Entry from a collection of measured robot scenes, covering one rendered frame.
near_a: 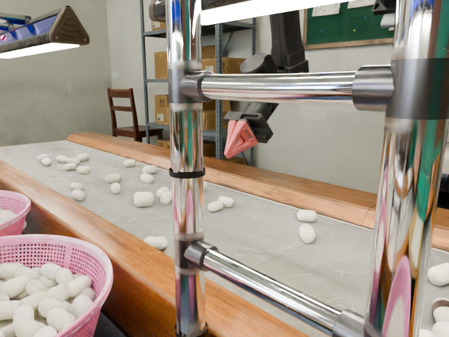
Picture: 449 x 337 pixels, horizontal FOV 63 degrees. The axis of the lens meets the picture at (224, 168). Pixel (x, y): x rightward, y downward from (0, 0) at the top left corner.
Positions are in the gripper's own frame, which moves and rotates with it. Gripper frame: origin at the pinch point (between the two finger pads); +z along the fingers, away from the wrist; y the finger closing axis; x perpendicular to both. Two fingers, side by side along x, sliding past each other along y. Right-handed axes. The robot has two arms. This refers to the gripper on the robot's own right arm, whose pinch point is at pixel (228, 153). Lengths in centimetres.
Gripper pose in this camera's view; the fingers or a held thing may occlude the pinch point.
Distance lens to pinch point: 77.4
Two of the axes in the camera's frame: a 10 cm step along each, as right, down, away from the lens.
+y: 6.9, 1.6, -7.0
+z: -5.4, 7.6, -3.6
